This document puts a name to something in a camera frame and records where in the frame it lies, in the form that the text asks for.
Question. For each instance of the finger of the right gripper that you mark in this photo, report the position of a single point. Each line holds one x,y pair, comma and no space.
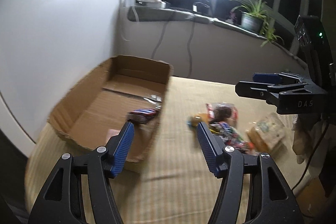
269,92
267,79

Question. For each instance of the clear red chocolate cookie bag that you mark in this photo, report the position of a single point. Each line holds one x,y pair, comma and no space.
222,112

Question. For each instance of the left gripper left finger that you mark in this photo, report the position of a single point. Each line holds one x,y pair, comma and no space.
61,199

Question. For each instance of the snickers chocolate bar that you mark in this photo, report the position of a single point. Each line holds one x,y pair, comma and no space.
224,130

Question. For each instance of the brown cardboard box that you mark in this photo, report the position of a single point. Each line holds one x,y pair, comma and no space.
98,105

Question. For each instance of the large clear biscuit package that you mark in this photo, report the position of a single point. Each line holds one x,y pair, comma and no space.
268,133

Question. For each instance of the black white small snack packet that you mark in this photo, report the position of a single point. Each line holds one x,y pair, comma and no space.
141,116

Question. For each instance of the packaged brown marinated egg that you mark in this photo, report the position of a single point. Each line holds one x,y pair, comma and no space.
194,120

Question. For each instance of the potted spider plant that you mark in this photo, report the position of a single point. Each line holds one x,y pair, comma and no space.
255,18

